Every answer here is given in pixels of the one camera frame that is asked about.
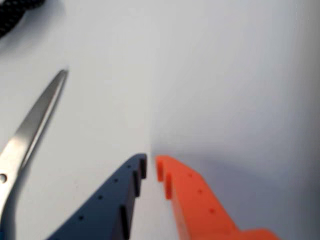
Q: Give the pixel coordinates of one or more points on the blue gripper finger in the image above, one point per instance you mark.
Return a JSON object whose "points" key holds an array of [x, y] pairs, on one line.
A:
{"points": [[107, 205]]}

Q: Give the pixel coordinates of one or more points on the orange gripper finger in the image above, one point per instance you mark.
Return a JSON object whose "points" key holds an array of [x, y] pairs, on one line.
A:
{"points": [[195, 200]]}

